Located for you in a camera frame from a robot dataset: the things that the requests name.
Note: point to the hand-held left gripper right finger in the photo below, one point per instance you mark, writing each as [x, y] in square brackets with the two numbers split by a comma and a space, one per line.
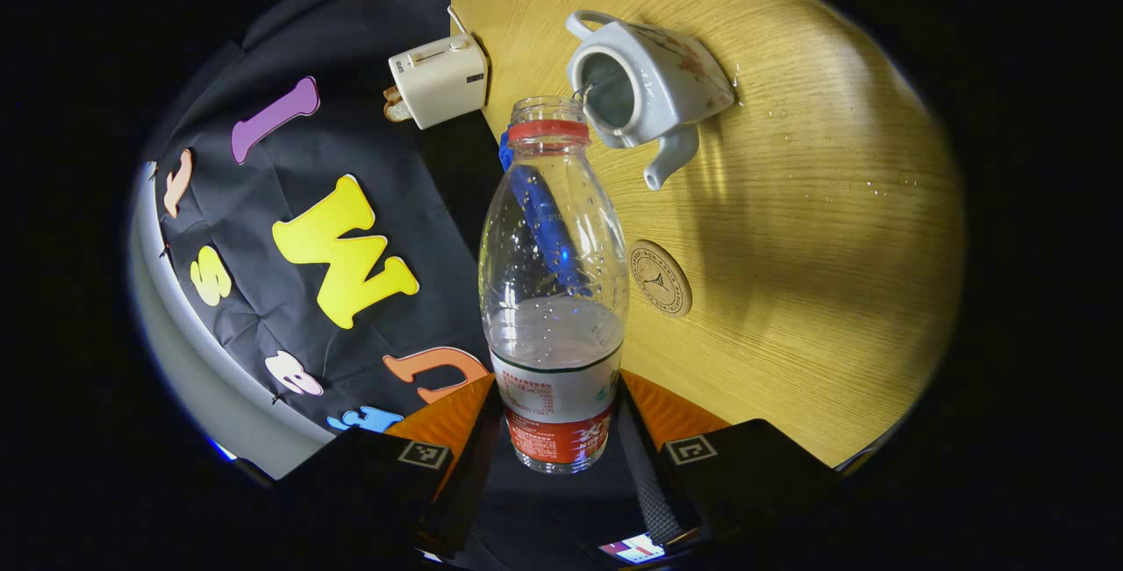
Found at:
[649, 483]

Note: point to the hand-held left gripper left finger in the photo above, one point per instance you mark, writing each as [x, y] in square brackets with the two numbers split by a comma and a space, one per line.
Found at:
[469, 483]

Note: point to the clear plastic water bottle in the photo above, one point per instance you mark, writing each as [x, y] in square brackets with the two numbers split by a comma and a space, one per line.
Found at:
[553, 352]

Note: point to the round wooden coaster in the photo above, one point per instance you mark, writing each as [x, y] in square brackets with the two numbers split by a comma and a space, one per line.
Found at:
[660, 278]

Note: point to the white ceramic teacup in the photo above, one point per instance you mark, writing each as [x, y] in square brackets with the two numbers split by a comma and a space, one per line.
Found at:
[658, 80]

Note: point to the computer monitor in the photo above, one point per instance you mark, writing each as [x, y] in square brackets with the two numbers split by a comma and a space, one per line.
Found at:
[633, 548]

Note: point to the blue towel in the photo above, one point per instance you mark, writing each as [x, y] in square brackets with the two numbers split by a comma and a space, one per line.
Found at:
[544, 211]

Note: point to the black backdrop cloth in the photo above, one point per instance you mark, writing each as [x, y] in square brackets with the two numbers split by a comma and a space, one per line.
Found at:
[421, 203]

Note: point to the bread slice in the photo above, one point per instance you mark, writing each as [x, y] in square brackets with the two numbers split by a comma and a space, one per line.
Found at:
[396, 104]

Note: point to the white toaster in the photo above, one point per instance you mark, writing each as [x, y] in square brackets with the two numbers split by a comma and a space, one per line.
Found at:
[439, 80]

